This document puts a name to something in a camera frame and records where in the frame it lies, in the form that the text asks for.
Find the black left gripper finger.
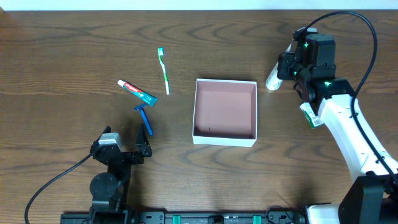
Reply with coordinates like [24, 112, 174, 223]
[135, 124, 150, 150]
[100, 126, 111, 138]

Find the white shampoo tube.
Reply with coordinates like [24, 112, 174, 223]
[265, 62, 283, 91]

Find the green white soap packet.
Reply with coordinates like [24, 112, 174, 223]
[300, 103, 324, 129]

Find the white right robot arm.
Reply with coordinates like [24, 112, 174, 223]
[277, 29, 397, 223]

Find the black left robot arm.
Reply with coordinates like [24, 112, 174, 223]
[89, 124, 152, 223]

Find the blue disposable razor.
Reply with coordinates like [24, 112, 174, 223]
[134, 103, 154, 136]

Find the red green toothpaste tube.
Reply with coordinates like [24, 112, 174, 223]
[118, 80, 158, 106]

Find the white cardboard box pink inside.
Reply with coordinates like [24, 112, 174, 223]
[192, 78, 257, 147]

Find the green white toothbrush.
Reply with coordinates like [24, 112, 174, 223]
[157, 47, 170, 95]

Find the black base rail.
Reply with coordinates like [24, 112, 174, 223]
[60, 210, 307, 224]

